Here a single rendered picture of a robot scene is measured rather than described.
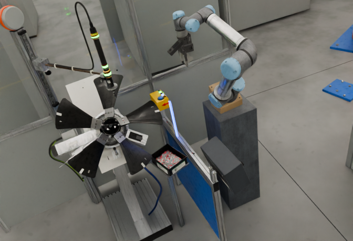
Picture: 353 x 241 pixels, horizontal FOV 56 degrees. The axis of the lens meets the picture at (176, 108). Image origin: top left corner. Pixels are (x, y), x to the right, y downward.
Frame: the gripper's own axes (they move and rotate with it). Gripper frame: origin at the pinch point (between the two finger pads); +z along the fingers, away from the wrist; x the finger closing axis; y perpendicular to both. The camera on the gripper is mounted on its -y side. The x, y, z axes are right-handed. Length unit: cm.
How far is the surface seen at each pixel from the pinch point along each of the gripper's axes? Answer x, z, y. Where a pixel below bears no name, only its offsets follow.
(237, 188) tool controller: -83, 34, -15
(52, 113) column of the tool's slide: 56, 31, -94
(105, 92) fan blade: 15, 7, -54
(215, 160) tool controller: -72, 20, -20
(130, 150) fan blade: -14, 39, -54
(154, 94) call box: 33, 36, -16
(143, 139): -4, 43, -42
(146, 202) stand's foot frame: 22, 135, -52
